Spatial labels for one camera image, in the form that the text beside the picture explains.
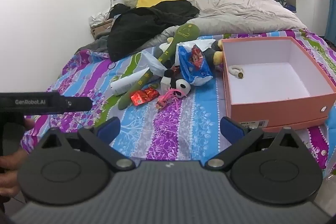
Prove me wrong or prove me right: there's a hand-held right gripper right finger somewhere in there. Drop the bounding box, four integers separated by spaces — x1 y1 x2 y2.
205 116 306 170

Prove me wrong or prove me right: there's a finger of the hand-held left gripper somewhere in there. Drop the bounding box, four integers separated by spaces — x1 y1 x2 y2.
66 97 93 112

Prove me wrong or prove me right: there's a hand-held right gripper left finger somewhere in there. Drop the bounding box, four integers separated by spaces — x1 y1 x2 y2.
37 117 135 170

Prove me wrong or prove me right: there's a pink cardboard box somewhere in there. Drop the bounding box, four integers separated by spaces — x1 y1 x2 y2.
220 36 336 130

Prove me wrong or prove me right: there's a shiny red foil packet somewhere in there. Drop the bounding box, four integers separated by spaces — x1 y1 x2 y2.
130 88 160 106

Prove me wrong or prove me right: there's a pink ribbon toy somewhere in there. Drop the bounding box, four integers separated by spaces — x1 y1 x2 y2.
157 89 181 109

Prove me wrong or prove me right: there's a blue plastic bag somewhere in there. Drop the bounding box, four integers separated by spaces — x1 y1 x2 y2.
178 42 214 86

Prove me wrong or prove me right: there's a black and white plush toy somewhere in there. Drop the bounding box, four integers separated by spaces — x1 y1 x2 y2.
161 67 192 98

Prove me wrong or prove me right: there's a red snack packet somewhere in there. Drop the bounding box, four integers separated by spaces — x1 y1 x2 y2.
191 46 205 67

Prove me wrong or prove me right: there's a person's left hand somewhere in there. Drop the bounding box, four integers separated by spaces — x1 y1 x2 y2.
0 118 35 197

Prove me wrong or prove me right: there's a white tube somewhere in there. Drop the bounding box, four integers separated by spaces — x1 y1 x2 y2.
110 68 150 96

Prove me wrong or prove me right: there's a striped floral bed sheet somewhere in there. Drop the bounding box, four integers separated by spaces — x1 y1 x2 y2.
21 28 336 180

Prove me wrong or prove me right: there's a dark grey blanket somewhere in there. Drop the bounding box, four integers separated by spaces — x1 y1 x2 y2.
76 34 111 54

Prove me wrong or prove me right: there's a brown cardboard box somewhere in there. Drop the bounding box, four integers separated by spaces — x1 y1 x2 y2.
90 18 114 39

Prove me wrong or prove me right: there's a clear plastic bag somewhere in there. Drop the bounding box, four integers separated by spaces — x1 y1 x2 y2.
142 49 171 77

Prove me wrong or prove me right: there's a grey penguin plush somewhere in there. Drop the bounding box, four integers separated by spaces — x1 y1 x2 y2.
154 27 224 67

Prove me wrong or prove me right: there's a white crumpled cloth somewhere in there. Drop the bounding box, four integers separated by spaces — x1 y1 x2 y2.
89 11 113 28

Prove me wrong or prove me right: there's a black clothing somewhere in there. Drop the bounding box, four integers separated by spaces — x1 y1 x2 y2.
107 0 200 62

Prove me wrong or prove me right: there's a green spoon-shaped plush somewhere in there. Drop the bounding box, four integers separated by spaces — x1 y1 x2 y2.
117 23 200 111

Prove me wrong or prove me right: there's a grey duvet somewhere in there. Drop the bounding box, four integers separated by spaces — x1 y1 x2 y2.
136 0 307 52

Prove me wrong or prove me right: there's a white bracelet with gold charm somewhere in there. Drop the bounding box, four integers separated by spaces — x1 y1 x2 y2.
228 65 246 79

